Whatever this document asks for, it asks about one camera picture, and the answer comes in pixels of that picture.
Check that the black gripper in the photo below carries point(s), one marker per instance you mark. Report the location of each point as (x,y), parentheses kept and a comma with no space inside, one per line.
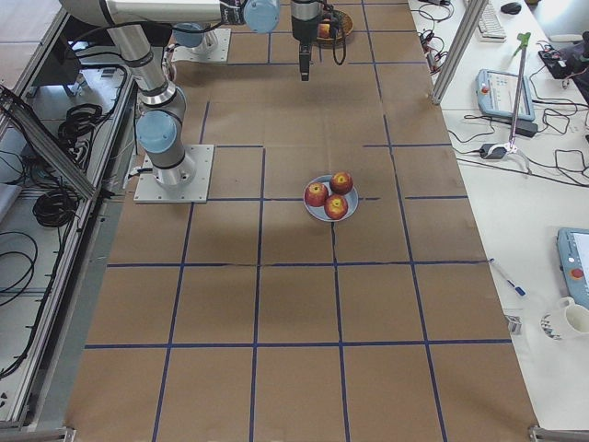
(303,25)

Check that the red apple in basket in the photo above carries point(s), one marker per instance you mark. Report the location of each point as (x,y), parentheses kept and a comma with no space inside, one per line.
(324,31)

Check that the woven wicker basket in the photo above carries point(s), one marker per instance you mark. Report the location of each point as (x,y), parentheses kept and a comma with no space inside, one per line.
(340,28)

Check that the red apple on plate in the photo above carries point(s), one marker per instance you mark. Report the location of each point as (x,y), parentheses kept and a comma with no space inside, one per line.
(336,207)
(341,182)
(316,194)

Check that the light blue plate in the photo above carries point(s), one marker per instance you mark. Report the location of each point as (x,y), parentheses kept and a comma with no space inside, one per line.
(318,212)

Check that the white keyboard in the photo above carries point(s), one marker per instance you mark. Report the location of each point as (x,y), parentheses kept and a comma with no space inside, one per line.
(490,28)

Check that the blue teach pendant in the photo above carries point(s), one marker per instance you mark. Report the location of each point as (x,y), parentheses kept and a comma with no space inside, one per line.
(496,95)
(572,245)

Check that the black computer mouse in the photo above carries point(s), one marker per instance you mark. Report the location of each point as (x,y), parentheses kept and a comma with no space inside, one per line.
(511,8)

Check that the pink reacher stick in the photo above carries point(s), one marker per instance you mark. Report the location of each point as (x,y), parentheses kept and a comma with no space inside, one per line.
(523,39)

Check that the black power adapter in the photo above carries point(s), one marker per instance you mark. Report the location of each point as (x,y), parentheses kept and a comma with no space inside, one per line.
(526,128)

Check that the blue white pen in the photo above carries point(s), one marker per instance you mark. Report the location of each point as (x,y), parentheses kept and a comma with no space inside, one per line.
(519,290)

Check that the small metal clip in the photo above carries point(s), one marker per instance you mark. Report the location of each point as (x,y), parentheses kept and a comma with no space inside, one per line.
(514,324)

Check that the white ceramic mug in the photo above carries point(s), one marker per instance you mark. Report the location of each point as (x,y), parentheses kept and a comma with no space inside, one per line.
(567,320)

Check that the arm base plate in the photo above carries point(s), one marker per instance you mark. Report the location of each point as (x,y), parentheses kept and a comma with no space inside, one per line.
(211,47)
(189,182)

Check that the aluminium frame post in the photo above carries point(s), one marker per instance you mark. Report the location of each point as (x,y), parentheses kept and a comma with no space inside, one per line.
(464,33)

